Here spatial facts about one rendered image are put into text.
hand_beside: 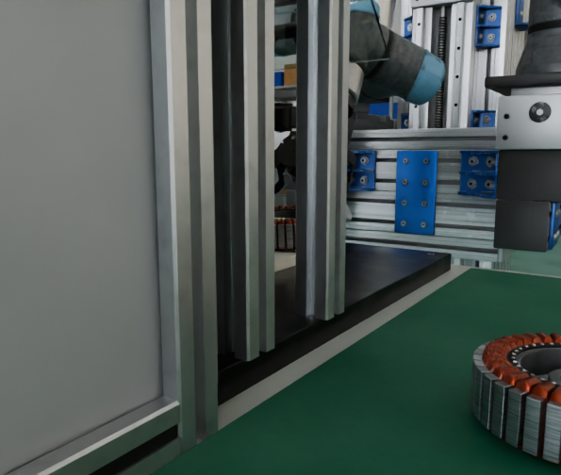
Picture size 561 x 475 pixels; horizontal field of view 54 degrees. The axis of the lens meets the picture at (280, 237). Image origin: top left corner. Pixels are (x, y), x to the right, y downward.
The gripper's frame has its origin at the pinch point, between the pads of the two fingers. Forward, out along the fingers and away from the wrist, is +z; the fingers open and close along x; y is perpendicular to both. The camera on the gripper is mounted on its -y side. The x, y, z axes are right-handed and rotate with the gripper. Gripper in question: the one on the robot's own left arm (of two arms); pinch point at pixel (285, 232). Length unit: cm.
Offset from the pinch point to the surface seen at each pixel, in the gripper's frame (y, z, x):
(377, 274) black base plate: -2.5, 4.2, -14.6
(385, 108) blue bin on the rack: 507, -313, 249
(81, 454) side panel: -38.7, 21.1, -19.6
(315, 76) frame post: -25.0, -5.3, -16.1
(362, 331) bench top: -12.0, 11.2, -18.5
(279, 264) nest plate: -6.7, 5.5, -5.0
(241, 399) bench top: -26.3, 18.2, -18.1
